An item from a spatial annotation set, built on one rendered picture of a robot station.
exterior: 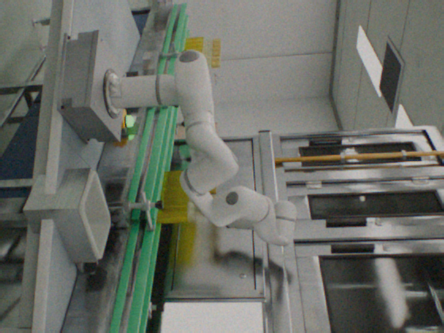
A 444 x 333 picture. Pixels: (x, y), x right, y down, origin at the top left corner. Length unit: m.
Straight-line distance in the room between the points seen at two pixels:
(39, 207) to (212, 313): 0.63
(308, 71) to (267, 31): 0.97
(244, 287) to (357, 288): 0.37
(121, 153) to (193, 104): 0.51
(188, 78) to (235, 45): 6.46
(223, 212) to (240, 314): 0.38
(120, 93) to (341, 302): 0.96
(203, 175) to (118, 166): 0.49
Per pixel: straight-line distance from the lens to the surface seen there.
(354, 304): 1.65
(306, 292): 1.65
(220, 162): 1.23
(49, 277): 1.32
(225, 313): 1.55
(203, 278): 1.64
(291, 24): 7.70
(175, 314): 1.56
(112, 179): 1.63
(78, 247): 1.40
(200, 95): 1.29
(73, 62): 1.46
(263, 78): 8.05
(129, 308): 1.40
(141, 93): 1.46
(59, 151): 1.40
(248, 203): 1.29
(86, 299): 1.43
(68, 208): 1.29
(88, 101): 1.37
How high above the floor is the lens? 1.27
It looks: 8 degrees down
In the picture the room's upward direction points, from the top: 88 degrees clockwise
